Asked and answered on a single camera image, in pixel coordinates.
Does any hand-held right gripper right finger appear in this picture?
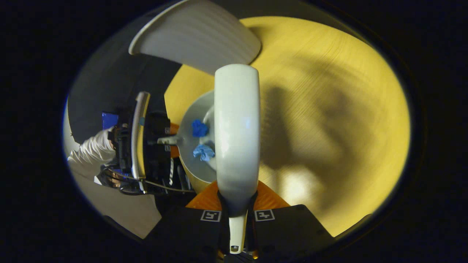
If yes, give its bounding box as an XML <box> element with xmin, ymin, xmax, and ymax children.
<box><xmin>252</xmin><ymin>180</ymin><xmax>335</xmax><ymax>258</ymax></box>

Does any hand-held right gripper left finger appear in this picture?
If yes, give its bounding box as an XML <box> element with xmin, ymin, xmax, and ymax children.
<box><xmin>144</xmin><ymin>180</ymin><xmax>224</xmax><ymax>258</ymax></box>

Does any grey dustpan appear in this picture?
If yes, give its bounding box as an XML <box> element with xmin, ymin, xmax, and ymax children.
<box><xmin>157</xmin><ymin>91</ymin><xmax>220</xmax><ymax>184</ymax></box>

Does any dark blue paper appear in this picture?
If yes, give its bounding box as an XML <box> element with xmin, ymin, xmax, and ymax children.
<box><xmin>191</xmin><ymin>119</ymin><xmax>209</xmax><ymax>138</ymax></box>

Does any light blue paper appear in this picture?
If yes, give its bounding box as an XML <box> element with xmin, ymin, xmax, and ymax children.
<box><xmin>193</xmin><ymin>144</ymin><xmax>215</xmax><ymax>162</ymax></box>

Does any small grey broom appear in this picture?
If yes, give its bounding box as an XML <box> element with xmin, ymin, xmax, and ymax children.
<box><xmin>214</xmin><ymin>64</ymin><xmax>261</xmax><ymax>255</ymax></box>

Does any grey garbage bin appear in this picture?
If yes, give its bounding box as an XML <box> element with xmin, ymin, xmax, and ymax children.
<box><xmin>128</xmin><ymin>0</ymin><xmax>262</xmax><ymax>76</ymax></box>

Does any wooden desktop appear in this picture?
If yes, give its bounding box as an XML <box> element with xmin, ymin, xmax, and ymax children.
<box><xmin>164</xmin><ymin>16</ymin><xmax>411</xmax><ymax>238</ymax></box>

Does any blue panel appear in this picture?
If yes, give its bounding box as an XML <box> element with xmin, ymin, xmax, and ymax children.
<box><xmin>102</xmin><ymin>112</ymin><xmax>119</xmax><ymax>130</ymax></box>

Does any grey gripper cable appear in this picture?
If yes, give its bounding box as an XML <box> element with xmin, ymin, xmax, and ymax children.
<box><xmin>144</xmin><ymin>178</ymin><xmax>196</xmax><ymax>194</ymax></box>

